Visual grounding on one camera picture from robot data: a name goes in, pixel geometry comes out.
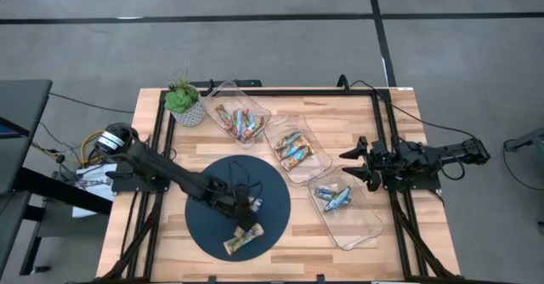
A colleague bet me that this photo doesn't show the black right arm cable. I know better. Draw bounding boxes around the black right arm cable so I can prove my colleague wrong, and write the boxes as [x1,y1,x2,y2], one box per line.
[337,74,479,140]

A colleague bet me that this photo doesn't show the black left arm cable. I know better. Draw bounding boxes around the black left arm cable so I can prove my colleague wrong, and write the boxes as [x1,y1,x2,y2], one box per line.
[228,160,264,201]

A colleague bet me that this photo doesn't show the dark round plate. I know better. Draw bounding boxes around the dark round plate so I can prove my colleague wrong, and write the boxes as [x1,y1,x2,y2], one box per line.
[184,154,292,263]

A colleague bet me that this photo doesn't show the black aluminium table frame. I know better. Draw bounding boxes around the black aluminium table frame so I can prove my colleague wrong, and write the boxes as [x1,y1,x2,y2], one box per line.
[101,86,460,283]

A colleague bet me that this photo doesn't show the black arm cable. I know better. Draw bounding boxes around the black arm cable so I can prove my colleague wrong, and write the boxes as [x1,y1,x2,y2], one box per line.
[337,74,479,140]
[228,160,264,201]

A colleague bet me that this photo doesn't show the yellow cable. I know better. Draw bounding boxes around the yellow cable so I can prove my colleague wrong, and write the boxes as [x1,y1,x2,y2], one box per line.
[79,128,118,167]

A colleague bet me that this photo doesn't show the clear plastic bin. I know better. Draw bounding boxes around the clear plastic bin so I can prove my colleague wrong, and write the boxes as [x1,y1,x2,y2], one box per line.
[308,164,386,251]
[202,79,273,150]
[263,113,335,187]

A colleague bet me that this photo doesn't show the black power bar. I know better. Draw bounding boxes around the black power bar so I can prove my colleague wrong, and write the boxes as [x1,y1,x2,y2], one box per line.
[189,78,264,88]

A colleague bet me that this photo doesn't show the dark grey side table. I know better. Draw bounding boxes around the dark grey side table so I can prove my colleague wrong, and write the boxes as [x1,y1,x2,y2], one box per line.
[0,78,54,276]

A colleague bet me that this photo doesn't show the black floor cable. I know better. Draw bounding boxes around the black floor cable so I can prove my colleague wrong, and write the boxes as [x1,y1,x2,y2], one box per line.
[48,92,135,115]
[502,141,544,191]

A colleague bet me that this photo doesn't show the white pot with green plants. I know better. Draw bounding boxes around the white pot with green plants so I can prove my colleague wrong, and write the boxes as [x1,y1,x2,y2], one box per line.
[163,69,208,128]

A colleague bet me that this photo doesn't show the black side table base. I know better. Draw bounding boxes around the black side table base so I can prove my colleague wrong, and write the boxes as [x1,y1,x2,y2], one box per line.
[16,167,114,276]

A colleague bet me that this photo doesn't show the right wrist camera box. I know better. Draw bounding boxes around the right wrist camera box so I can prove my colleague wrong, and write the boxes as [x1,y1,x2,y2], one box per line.
[370,139,388,157]

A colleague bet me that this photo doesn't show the white printed box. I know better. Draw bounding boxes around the white printed box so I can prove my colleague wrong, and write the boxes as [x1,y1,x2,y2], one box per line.
[71,162,119,219]

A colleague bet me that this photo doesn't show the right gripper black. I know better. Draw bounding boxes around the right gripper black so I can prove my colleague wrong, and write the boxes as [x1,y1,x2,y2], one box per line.
[338,136,399,191]

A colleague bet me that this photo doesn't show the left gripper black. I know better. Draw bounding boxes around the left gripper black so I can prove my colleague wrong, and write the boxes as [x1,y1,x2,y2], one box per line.
[214,181,258,232]

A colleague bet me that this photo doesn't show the grey equipment base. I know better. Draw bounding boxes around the grey equipment base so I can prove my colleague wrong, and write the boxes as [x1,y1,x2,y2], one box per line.
[504,125,544,153]

